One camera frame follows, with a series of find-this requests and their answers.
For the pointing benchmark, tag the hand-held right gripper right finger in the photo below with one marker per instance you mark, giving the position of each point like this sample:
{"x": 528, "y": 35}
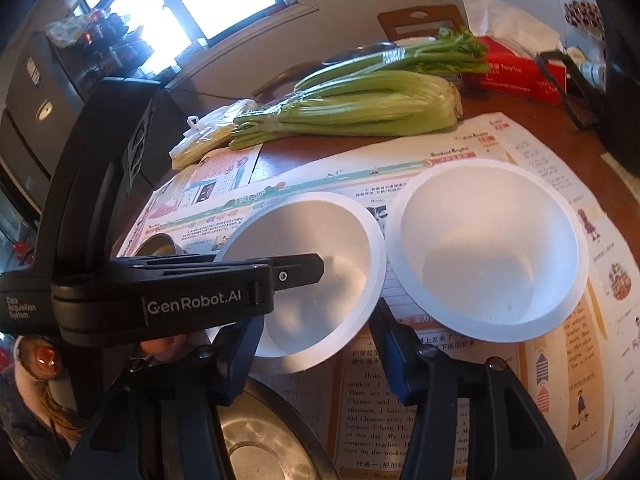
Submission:
{"x": 395, "y": 360}

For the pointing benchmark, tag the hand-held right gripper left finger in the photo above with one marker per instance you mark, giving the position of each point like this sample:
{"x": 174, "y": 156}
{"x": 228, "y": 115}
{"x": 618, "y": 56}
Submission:
{"x": 240, "y": 360}

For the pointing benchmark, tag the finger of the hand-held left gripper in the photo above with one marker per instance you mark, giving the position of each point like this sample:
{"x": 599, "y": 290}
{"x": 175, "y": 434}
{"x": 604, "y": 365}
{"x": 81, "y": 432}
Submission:
{"x": 300, "y": 272}

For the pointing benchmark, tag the white paper bowl red print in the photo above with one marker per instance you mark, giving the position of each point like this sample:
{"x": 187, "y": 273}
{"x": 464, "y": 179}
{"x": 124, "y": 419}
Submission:
{"x": 490, "y": 240}
{"x": 330, "y": 240}

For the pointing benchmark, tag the person's left hand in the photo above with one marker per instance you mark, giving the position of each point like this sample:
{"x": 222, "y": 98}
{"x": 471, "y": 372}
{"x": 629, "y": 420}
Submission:
{"x": 170, "y": 346}

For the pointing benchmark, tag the round steel dish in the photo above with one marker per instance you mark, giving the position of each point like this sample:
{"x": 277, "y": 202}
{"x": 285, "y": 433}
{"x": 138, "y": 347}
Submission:
{"x": 160, "y": 245}

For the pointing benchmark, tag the large steel plate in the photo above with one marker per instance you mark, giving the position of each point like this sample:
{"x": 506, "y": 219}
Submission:
{"x": 270, "y": 440}

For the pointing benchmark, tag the glass door with red characters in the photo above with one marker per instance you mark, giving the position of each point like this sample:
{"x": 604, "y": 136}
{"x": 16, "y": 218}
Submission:
{"x": 17, "y": 245}

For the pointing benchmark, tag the pink printed newspaper sheet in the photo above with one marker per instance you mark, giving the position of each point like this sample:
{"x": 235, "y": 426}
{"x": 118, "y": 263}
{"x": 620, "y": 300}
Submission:
{"x": 210, "y": 185}

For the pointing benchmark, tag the green banner newspaper sheet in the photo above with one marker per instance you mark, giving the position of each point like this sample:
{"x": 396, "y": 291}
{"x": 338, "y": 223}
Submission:
{"x": 350, "y": 170}

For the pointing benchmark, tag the grey refrigerator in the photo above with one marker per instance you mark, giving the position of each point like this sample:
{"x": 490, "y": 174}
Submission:
{"x": 45, "y": 110}

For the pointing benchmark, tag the plastic bag of yellow noodles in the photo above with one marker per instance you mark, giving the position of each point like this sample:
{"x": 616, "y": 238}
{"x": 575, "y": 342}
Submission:
{"x": 210, "y": 130}

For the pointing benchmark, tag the thick celery bunch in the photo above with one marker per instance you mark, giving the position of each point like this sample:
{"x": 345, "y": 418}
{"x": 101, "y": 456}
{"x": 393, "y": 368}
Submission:
{"x": 360, "y": 105}

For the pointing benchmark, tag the wooden chair with curved back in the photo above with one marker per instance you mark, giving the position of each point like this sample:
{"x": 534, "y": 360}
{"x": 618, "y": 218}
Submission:
{"x": 285, "y": 80}

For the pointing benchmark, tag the steel bowl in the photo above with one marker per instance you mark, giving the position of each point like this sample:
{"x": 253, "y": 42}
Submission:
{"x": 357, "y": 52}

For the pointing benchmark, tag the thin celery bunch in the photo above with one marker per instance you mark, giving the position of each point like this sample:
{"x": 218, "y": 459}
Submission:
{"x": 410, "y": 57}

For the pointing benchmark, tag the wooden chair with cutout back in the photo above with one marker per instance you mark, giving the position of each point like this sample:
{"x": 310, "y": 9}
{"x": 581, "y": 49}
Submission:
{"x": 420, "y": 22}

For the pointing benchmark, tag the red tissue box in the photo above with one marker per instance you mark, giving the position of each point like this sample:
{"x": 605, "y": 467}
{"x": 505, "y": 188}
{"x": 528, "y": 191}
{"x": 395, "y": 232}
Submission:
{"x": 515, "y": 70}

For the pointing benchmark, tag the black bag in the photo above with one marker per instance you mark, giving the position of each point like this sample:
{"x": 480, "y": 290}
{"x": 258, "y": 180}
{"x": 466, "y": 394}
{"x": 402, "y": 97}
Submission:
{"x": 622, "y": 85}

